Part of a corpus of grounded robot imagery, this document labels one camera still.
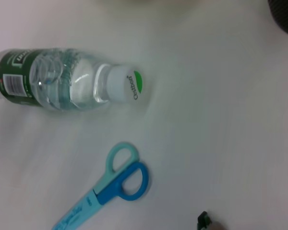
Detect green plastic wrapper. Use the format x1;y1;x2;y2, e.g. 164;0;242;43
197;210;230;230

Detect clear water bottle green label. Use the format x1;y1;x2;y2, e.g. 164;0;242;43
0;47;144;113

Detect blue capped scissors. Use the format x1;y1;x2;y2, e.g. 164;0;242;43
51;142;149;230

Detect black mesh pen cup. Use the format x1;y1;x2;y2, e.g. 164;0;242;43
267;0;288;38

